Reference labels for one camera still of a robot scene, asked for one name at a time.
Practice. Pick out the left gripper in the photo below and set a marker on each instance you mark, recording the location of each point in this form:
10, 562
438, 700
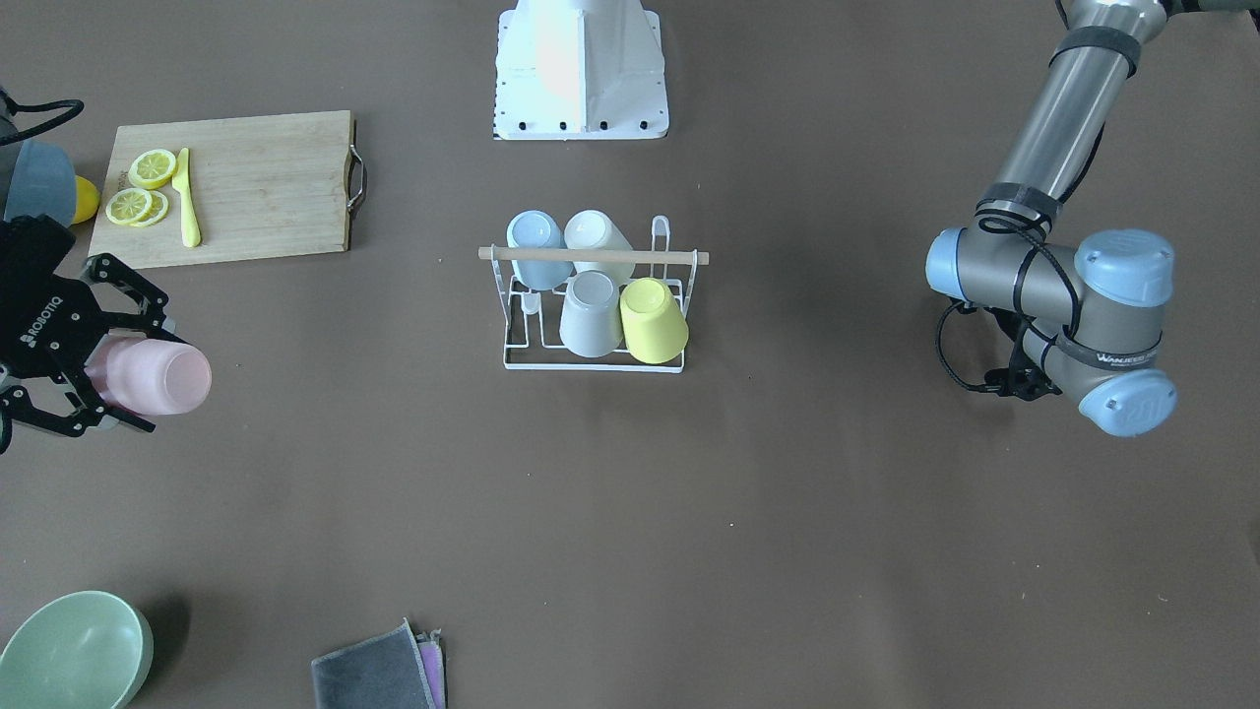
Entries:
1005, 322

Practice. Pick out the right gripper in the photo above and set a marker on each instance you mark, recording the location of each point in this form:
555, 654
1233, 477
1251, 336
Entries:
37, 307

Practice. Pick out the pink cup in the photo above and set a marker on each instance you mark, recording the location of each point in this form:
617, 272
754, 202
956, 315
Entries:
150, 377

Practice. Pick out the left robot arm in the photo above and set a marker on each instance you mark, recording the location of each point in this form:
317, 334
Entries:
1084, 322

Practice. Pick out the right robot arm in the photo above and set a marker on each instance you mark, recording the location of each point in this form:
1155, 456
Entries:
39, 181

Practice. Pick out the yellow cup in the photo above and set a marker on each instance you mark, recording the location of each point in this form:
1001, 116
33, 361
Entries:
655, 330

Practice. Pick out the grey cup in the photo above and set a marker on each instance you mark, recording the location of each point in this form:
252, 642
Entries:
590, 321

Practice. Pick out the cream white cup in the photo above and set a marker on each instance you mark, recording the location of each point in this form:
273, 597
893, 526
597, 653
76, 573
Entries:
593, 230

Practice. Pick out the white cup holder rack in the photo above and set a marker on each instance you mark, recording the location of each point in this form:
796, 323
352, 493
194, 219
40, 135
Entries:
531, 318

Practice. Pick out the light blue cup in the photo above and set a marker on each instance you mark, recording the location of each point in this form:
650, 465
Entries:
535, 229

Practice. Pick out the yellow lemon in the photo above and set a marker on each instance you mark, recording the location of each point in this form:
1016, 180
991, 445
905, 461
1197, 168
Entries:
87, 200

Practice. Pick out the lemon slice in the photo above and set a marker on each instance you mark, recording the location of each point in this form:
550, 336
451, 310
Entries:
152, 169
137, 207

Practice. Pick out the yellow plastic knife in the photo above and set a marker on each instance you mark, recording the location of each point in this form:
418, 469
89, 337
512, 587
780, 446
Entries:
182, 183

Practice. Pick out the wooden cutting board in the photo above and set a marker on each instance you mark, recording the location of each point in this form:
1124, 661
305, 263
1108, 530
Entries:
262, 187

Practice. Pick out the green bowl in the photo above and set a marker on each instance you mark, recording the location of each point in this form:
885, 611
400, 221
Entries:
89, 649

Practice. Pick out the grey cloth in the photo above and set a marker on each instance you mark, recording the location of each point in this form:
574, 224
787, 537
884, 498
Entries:
382, 672

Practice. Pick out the purple cloth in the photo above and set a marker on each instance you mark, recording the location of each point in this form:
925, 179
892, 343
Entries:
431, 653

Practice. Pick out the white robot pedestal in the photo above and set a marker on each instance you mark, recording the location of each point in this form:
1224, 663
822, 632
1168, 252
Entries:
579, 70

